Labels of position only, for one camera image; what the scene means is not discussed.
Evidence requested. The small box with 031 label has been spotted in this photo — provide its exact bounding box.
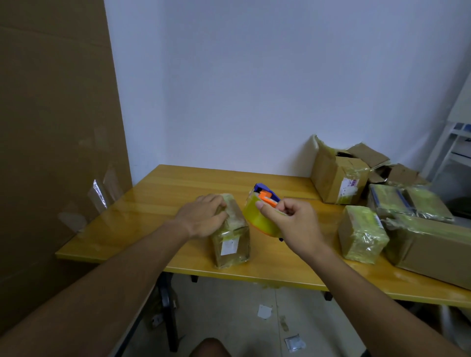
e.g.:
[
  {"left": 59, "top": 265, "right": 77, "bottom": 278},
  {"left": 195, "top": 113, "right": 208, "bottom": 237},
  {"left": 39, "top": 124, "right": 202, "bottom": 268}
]
[{"left": 337, "top": 204, "right": 391, "bottom": 265}]

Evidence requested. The person's left forearm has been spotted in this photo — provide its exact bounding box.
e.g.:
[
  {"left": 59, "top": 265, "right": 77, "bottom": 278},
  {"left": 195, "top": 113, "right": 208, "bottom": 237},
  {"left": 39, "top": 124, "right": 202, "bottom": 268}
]
[{"left": 0, "top": 220, "right": 192, "bottom": 357}]

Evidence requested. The orange dispenser with yellow tape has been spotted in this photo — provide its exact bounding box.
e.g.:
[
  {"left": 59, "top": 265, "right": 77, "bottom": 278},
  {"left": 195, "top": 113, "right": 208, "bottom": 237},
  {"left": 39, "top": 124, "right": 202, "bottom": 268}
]
[{"left": 241, "top": 182, "right": 287, "bottom": 242}]

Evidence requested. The person's right hand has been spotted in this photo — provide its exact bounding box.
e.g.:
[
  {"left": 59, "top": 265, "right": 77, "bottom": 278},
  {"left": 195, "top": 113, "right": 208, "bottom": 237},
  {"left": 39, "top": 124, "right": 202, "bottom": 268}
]
[{"left": 255, "top": 198, "right": 328, "bottom": 260}]

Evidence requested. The taped box with blue stripe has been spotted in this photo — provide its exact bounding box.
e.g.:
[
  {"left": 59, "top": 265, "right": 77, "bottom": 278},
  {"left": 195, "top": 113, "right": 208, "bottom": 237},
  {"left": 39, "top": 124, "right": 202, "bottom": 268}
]
[{"left": 366, "top": 183, "right": 417, "bottom": 222}]

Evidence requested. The black metal table leg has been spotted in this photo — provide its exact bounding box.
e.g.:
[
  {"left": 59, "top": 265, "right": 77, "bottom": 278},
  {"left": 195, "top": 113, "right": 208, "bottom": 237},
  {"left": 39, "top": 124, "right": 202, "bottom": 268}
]
[
  {"left": 157, "top": 272, "right": 182, "bottom": 354},
  {"left": 320, "top": 290, "right": 371, "bottom": 357}
]

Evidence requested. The person's left hand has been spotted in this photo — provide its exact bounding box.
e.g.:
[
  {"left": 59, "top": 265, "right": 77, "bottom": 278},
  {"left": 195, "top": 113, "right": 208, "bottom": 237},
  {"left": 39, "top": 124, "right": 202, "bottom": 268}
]
[{"left": 173, "top": 194, "right": 229, "bottom": 239}]

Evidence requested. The person's right forearm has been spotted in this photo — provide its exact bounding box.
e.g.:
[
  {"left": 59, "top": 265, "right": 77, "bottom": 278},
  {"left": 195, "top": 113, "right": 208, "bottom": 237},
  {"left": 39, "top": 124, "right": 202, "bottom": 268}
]
[{"left": 308, "top": 245, "right": 468, "bottom": 357}]

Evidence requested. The row of cardboard boxes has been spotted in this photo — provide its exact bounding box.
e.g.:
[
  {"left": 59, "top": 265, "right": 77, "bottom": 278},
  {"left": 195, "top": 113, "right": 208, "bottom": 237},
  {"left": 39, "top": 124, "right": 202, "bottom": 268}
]
[{"left": 310, "top": 135, "right": 432, "bottom": 206}]

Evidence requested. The white metal shelf rack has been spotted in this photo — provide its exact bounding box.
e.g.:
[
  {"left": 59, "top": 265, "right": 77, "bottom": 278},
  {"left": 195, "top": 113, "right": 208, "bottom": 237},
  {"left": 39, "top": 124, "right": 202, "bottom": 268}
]
[{"left": 420, "top": 73, "right": 471, "bottom": 185}]

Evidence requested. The large brown cardboard sheet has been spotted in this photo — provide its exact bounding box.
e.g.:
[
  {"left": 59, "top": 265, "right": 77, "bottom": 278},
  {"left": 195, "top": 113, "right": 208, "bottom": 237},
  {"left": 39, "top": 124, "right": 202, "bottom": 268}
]
[{"left": 0, "top": 0, "right": 133, "bottom": 336}]

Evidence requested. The silver foil packet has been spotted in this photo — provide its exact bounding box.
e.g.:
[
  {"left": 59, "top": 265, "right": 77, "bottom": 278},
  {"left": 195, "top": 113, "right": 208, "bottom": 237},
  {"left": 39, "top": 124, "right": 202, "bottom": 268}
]
[{"left": 284, "top": 333, "right": 307, "bottom": 354}]

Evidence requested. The person's left leg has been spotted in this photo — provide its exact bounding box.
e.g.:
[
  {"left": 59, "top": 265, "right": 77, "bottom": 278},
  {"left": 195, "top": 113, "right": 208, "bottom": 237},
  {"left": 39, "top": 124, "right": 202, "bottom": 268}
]
[{"left": 188, "top": 337, "right": 233, "bottom": 357}]

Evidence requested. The black bag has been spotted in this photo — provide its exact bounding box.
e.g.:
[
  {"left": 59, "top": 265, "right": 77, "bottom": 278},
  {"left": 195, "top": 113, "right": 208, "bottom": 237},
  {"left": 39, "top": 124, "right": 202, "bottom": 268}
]
[{"left": 450, "top": 196, "right": 471, "bottom": 218}]

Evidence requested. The taped box with label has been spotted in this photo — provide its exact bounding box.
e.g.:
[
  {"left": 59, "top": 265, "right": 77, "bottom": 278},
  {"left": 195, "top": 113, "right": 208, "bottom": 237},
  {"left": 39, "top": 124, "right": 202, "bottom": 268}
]
[{"left": 210, "top": 193, "right": 252, "bottom": 270}]

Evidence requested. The yellow wooden table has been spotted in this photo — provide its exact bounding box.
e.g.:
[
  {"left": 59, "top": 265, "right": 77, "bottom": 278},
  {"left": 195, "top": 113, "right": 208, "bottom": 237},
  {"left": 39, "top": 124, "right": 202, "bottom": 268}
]
[{"left": 55, "top": 164, "right": 471, "bottom": 309}]

